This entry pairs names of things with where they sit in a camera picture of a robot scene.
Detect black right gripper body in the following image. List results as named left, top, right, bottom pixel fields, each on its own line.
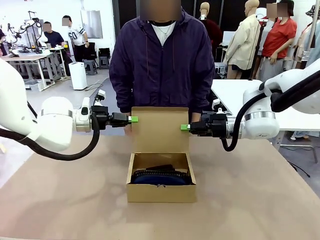
left=189, top=112, right=228, bottom=138

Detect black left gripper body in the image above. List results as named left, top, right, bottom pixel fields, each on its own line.
left=91, top=105, right=130, bottom=131

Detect brown cardboard box with lid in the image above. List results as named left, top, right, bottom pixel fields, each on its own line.
left=126, top=106, right=198, bottom=204

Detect purple-sleeved left forearm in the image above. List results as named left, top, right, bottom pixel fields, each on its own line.
left=191, top=84, right=215, bottom=116

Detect purple-sleeved right forearm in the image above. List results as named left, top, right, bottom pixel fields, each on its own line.
left=115, top=84, right=135, bottom=115

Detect white air purifier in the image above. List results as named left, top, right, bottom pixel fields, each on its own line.
left=68, top=61, right=88, bottom=91

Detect grey plastic stool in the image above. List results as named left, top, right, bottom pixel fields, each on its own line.
left=83, top=59, right=98, bottom=76
left=99, top=56, right=111, bottom=70

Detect person in purple jacket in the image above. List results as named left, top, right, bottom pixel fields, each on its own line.
left=109, top=7, right=216, bottom=137

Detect dark blue zippered pouch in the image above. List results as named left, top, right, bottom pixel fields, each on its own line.
left=131, top=169, right=193, bottom=186

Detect black bag on stool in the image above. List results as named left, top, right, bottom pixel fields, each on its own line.
left=98, top=47, right=111, bottom=59

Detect clear plastic storage bin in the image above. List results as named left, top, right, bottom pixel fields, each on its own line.
left=23, top=79, right=43, bottom=92

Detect large white table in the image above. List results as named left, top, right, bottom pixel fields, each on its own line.
left=211, top=79, right=320, bottom=151

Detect person in white jersey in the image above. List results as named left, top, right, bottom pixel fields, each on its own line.
left=61, top=14, right=90, bottom=63

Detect mannequin in beige jacket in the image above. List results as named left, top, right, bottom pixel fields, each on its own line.
left=222, top=0, right=263, bottom=80

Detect legs in blue jeans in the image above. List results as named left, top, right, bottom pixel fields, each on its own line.
left=291, top=129, right=310, bottom=140

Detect white board panel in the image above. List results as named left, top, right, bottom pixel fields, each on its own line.
left=222, top=31, right=237, bottom=47

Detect person in dark shirt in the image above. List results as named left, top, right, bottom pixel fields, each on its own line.
left=42, top=21, right=66, bottom=47

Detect mannequin in dark red garment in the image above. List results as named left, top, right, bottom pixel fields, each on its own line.
left=199, top=1, right=223, bottom=48

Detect white desk with grey legs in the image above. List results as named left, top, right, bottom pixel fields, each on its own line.
left=0, top=53, right=48, bottom=91

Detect person in red shirt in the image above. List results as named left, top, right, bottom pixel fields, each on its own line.
left=257, top=0, right=298, bottom=82

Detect white lab robot arms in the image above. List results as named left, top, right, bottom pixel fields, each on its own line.
left=0, top=11, right=48, bottom=55

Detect mannequin with black hat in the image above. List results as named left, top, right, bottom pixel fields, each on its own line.
left=293, top=4, right=320, bottom=70

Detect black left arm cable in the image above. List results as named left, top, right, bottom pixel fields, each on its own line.
left=0, top=113, right=101, bottom=161

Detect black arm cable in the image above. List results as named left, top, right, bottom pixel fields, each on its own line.
left=221, top=72, right=320, bottom=153
left=0, top=113, right=101, bottom=161

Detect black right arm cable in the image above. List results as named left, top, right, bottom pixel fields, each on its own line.
left=221, top=72, right=320, bottom=153

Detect grey wall panel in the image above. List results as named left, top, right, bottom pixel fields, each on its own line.
left=80, top=10, right=103, bottom=40

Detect black floor cable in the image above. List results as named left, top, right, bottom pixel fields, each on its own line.
left=287, top=159, right=311, bottom=178

